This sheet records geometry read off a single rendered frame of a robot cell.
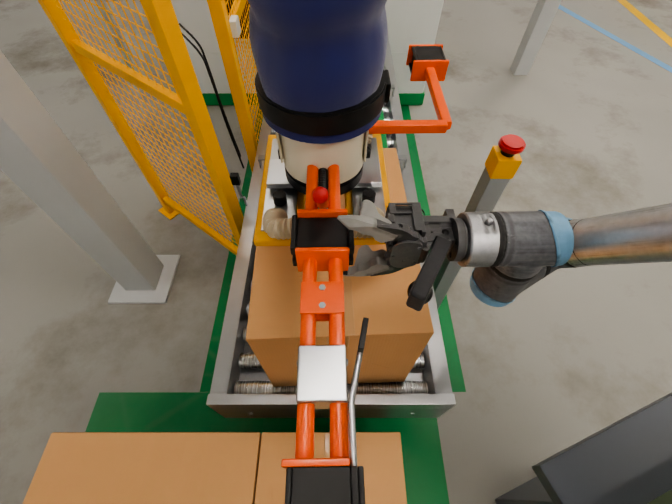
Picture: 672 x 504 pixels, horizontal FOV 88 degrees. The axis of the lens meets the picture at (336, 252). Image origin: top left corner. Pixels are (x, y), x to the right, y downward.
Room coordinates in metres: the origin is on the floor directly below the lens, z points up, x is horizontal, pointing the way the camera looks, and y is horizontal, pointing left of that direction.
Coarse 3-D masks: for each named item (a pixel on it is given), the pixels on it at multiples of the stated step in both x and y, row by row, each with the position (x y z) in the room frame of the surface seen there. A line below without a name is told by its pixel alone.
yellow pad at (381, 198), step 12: (372, 144) 0.71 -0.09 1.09; (372, 156) 0.66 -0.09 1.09; (384, 168) 0.63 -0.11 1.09; (384, 180) 0.59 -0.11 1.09; (348, 192) 0.55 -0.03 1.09; (360, 192) 0.55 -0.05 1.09; (372, 192) 0.52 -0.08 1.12; (384, 192) 0.55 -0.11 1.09; (348, 204) 0.52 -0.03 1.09; (360, 204) 0.51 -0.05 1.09; (384, 204) 0.51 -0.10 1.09; (360, 240) 0.42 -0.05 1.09; (372, 240) 0.42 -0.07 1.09
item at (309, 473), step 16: (288, 464) 0.02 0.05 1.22; (304, 464) 0.02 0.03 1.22; (320, 464) 0.02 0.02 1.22; (336, 464) 0.02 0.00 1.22; (288, 480) 0.01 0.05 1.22; (304, 480) 0.01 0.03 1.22; (320, 480) 0.01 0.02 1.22; (336, 480) 0.01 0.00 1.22; (288, 496) 0.00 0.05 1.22; (304, 496) 0.00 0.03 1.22; (320, 496) 0.00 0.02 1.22; (336, 496) 0.00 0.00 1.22
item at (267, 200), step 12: (276, 144) 0.71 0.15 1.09; (276, 156) 0.66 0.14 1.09; (264, 168) 0.63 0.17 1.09; (264, 180) 0.59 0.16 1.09; (264, 192) 0.55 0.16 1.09; (276, 192) 0.52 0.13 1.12; (288, 192) 0.55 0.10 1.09; (264, 204) 0.51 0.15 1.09; (276, 204) 0.51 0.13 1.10; (288, 204) 0.51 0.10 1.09; (300, 204) 0.52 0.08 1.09; (288, 216) 0.48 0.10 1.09; (264, 240) 0.42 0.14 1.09; (276, 240) 0.42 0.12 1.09; (288, 240) 0.42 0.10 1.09
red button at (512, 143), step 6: (504, 138) 0.80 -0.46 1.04; (510, 138) 0.80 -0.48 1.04; (516, 138) 0.80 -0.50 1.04; (498, 144) 0.80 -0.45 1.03; (504, 144) 0.78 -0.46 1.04; (510, 144) 0.78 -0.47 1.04; (516, 144) 0.78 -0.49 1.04; (522, 144) 0.78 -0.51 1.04; (504, 150) 0.77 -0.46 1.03; (510, 150) 0.76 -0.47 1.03; (516, 150) 0.76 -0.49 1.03; (522, 150) 0.76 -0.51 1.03; (510, 156) 0.77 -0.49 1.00
